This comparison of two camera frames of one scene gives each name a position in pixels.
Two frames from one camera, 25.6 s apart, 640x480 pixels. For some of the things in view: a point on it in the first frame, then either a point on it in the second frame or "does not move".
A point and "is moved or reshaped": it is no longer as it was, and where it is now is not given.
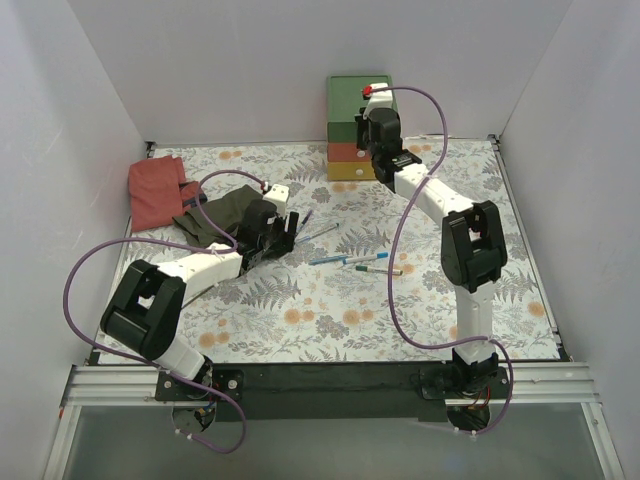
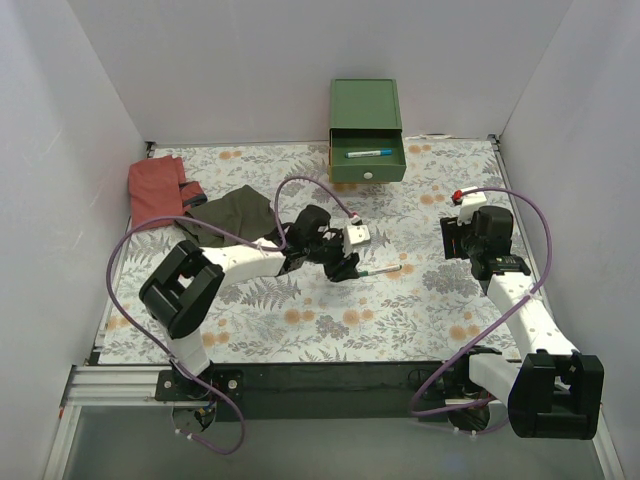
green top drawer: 342,132 is moved or reshaped
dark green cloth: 224,211 does not move
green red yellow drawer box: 345,98 does not move
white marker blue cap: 378,255 -> 367,153
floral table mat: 364,280 does not move
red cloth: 158,191 does not move
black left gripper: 281,238 -> 335,256
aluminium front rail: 532,384 does not move
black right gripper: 361,133 -> 452,239
